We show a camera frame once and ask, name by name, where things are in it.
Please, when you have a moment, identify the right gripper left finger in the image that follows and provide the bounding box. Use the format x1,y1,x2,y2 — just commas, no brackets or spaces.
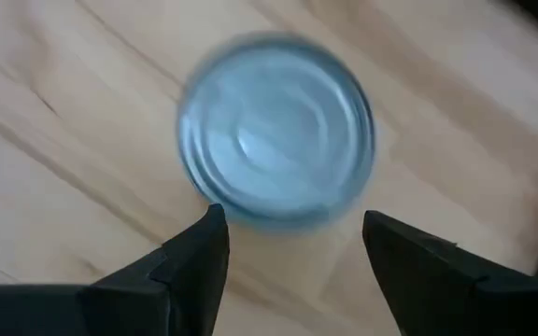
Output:
80,203,231,336

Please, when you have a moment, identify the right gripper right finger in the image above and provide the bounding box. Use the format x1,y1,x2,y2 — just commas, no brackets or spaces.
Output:
361,209,538,336

